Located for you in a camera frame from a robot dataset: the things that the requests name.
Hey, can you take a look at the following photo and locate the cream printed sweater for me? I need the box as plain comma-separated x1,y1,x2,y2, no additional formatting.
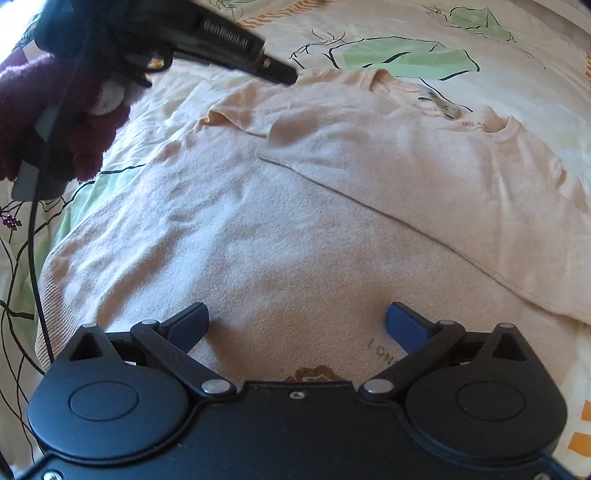
34,67,591,416

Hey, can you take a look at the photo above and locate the leaf print duvet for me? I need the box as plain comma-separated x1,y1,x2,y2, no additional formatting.
0,0,591,467

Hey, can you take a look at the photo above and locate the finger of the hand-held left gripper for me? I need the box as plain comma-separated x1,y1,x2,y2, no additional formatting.
230,46,298,86

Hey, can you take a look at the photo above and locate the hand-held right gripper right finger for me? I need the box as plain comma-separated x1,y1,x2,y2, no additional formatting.
359,302,539,400

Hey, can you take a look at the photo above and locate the person's left hand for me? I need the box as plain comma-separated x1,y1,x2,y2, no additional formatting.
0,48,133,183

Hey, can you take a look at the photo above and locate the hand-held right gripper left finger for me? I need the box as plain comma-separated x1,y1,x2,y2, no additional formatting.
55,302,232,398

